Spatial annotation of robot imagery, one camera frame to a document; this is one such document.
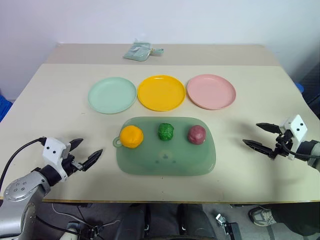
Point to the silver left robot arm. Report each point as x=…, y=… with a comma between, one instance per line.
x=20, y=188

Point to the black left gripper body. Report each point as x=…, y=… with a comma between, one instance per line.
x=71, y=165

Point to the orange fruit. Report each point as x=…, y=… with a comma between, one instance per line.
x=131, y=137

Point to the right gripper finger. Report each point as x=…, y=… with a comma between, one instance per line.
x=258, y=146
x=270, y=127

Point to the yellow plate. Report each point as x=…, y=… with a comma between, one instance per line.
x=161, y=93

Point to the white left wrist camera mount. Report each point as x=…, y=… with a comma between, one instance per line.
x=52, y=150

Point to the silver metal clamp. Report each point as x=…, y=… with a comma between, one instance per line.
x=220, y=217

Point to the green toy vegetable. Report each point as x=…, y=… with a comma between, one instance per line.
x=165, y=132

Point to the translucent green tray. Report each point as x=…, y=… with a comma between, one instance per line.
x=175, y=156

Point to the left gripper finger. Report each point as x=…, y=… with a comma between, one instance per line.
x=92, y=160
x=75, y=144

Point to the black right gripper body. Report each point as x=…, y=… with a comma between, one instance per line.
x=281, y=147

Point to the small blue object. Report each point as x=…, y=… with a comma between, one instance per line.
x=300, y=87

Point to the grey sneaker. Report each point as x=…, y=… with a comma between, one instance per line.
x=262, y=216

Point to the dark green trouser leg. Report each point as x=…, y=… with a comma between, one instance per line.
x=297, y=218

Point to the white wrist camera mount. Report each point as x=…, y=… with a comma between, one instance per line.
x=299, y=126
x=52, y=150

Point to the pink plate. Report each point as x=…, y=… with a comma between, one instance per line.
x=211, y=91

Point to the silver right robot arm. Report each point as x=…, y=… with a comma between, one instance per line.
x=309, y=147

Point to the teal fabric pouch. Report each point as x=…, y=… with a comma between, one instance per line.
x=137, y=51

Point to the purple red fruit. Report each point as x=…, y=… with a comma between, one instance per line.
x=196, y=135

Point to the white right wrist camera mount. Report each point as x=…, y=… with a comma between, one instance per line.
x=299, y=126

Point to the blue plastic crate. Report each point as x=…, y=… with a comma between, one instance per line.
x=4, y=107

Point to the mint green plate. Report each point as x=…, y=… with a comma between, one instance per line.
x=112, y=95

